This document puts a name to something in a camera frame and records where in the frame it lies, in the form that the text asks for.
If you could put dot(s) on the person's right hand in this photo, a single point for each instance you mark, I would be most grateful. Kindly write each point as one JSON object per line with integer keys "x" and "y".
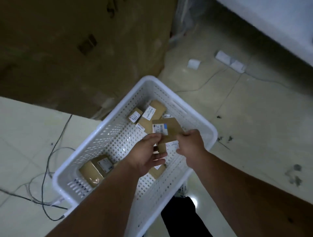
{"x": 193, "y": 149}

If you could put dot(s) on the person's left thumb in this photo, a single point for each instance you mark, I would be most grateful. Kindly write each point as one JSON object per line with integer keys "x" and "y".
{"x": 158, "y": 161}

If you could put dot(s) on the person's right thumb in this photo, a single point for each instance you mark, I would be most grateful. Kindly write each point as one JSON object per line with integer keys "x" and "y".
{"x": 184, "y": 134}

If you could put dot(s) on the white plug adapter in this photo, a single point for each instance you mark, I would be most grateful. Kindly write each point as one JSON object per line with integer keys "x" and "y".
{"x": 194, "y": 64}

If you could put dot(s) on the cardboard parcel printed label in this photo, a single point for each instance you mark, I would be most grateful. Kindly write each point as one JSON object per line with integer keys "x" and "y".
{"x": 104, "y": 163}

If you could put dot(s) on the person's right forearm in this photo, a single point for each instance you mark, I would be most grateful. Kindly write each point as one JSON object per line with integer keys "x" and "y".
{"x": 247, "y": 197}

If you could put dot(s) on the cardboard parcel white label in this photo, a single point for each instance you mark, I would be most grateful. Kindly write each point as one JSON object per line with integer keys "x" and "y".
{"x": 156, "y": 109}
{"x": 144, "y": 124}
{"x": 156, "y": 172}
{"x": 172, "y": 146}

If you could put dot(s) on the clear plastic bag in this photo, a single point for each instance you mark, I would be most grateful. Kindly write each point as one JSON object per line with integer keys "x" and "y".
{"x": 185, "y": 17}

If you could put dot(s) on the white perforated plastic basket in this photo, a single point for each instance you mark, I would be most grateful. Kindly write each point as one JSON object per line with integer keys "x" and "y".
{"x": 117, "y": 139}

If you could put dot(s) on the person's patterned shoe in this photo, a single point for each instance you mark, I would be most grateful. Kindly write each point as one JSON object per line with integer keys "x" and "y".
{"x": 181, "y": 191}

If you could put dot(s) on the person's left forearm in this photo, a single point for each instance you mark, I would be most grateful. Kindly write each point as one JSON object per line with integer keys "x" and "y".
{"x": 105, "y": 202}

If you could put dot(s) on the large brown cardboard box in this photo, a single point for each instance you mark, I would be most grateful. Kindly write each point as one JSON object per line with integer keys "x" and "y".
{"x": 73, "y": 48}

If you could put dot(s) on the person's left hand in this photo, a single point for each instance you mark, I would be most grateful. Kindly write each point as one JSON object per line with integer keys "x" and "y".
{"x": 140, "y": 155}

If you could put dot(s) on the cardboard parcel blue-edged label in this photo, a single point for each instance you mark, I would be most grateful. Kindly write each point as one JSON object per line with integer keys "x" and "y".
{"x": 172, "y": 129}

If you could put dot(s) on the person's black trouser leg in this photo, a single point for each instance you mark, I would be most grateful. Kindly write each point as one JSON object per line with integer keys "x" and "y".
{"x": 183, "y": 217}

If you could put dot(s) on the small cardboard parcel handwritten label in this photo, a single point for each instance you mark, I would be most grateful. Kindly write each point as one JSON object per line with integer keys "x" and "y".
{"x": 135, "y": 115}

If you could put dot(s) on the white cabinet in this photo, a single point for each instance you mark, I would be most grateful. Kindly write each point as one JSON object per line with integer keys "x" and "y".
{"x": 276, "y": 22}

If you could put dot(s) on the white power strip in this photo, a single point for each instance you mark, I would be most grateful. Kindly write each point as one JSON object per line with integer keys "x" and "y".
{"x": 231, "y": 62}

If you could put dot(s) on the taped brown cardboard parcel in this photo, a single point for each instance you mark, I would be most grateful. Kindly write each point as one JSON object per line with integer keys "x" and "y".
{"x": 89, "y": 174}

